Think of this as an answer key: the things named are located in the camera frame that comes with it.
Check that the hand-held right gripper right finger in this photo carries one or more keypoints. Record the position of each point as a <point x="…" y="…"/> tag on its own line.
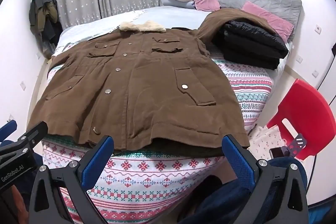
<point x="239" y="161"/>

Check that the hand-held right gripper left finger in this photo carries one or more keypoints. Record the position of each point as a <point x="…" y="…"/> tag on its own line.
<point x="98" y="161"/>

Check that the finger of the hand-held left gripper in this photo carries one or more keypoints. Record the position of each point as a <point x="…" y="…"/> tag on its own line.
<point x="31" y="134"/>
<point x="8" y="129"/>

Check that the brown coat with fur collar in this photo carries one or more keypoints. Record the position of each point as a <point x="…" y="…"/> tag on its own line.
<point x="144" y="82"/>

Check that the hanging dark clothes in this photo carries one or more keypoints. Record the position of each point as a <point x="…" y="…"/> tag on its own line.
<point x="43" y="11"/>

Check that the white floral cloth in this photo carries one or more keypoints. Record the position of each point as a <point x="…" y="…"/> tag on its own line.
<point x="265" y="142"/>

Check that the small dark phone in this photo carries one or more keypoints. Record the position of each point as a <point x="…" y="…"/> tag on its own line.
<point x="277" y="152"/>

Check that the person's dark blue pants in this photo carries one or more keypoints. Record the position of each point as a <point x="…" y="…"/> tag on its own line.
<point x="231" y="203"/>

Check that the red green patterned blanket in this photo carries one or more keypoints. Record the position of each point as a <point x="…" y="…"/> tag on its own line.
<point x="147" y="174"/>

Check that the red plastic chair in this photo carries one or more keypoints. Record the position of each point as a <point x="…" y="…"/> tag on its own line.
<point x="307" y="103"/>

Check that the black folded puffer jacket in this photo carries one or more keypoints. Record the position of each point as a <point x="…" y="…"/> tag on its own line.
<point x="249" y="43"/>

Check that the white wall socket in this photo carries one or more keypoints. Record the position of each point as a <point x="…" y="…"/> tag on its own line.
<point x="318" y="29"/>
<point x="10" y="117"/>
<point x="299" y="58"/>
<point x="23" y="85"/>
<point x="315" y="72"/>

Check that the purple metal bracket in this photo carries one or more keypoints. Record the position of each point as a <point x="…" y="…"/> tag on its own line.
<point x="298" y="142"/>

